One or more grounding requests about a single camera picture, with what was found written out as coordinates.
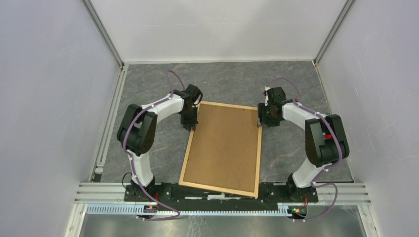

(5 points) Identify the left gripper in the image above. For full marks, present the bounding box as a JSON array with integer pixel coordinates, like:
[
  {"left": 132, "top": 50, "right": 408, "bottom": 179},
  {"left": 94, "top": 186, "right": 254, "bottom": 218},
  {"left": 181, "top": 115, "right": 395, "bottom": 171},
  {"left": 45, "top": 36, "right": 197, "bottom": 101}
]
[{"left": 181, "top": 106, "right": 199, "bottom": 132}]

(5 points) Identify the brown backing board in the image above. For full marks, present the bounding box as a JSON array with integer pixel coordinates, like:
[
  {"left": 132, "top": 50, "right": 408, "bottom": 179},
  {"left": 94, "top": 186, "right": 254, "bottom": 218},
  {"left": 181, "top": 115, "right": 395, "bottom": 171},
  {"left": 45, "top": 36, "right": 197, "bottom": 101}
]
[{"left": 182, "top": 104, "right": 260, "bottom": 194}]

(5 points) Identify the wooden picture frame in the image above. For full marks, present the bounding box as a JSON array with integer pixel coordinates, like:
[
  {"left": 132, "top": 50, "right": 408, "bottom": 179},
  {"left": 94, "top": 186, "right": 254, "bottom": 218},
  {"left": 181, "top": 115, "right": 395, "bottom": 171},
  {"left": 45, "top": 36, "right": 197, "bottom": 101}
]
[{"left": 178, "top": 101, "right": 263, "bottom": 198}]

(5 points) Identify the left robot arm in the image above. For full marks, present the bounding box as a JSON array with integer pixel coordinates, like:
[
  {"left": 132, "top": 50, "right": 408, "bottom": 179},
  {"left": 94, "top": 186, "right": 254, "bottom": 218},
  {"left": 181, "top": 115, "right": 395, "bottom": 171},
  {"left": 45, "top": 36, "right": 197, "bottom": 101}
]
[{"left": 117, "top": 84, "right": 203, "bottom": 201}]

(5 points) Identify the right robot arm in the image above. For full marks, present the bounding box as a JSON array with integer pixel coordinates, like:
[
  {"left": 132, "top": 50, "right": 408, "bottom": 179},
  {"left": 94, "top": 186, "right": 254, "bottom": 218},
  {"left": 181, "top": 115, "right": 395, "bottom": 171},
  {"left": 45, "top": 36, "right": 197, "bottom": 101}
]
[{"left": 257, "top": 86, "right": 349, "bottom": 201}]

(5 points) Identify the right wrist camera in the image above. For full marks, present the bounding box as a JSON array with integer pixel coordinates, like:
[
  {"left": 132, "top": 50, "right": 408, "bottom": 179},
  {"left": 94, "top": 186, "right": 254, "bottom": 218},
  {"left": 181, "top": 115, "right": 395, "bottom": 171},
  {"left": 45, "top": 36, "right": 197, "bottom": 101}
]
[{"left": 263, "top": 86, "right": 270, "bottom": 106}]

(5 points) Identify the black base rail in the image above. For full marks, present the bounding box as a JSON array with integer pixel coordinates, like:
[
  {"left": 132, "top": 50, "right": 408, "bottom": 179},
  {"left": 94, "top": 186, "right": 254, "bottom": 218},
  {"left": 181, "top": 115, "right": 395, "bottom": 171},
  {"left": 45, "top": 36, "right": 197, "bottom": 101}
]
[{"left": 124, "top": 182, "right": 319, "bottom": 213}]

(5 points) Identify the white slotted cable duct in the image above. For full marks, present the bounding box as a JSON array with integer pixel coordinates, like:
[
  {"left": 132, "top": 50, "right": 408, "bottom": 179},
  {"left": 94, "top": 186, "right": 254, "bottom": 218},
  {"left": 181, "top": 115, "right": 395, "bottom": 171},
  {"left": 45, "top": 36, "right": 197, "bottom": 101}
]
[{"left": 85, "top": 204, "right": 306, "bottom": 217}]

